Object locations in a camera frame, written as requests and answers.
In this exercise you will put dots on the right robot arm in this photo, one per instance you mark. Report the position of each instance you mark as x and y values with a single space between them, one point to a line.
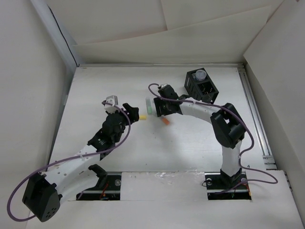
226 122

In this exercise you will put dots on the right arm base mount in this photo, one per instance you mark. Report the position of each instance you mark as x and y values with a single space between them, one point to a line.
218 190

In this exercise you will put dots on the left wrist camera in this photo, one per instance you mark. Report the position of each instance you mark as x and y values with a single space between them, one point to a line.
111 103

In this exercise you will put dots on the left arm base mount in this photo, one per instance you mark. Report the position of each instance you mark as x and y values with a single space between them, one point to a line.
107 188

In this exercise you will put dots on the green highlighter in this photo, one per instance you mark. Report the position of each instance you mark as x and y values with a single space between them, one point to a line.
148 106

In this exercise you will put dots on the aluminium rail right edge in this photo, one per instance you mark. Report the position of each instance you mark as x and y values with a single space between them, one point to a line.
260 134

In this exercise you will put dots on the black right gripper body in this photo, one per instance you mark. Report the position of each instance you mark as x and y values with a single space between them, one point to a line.
164 105

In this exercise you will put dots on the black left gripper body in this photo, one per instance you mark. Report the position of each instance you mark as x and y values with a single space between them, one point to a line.
124 121

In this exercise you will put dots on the clear jar of paper clips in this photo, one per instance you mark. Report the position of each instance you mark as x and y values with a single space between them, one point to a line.
200 75

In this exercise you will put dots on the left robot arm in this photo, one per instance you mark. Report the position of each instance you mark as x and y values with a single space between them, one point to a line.
49 187

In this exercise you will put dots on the orange highlighter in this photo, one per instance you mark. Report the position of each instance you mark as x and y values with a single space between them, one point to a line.
165 121

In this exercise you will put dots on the black two-slot organizer box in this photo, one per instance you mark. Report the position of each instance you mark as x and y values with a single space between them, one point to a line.
204 91

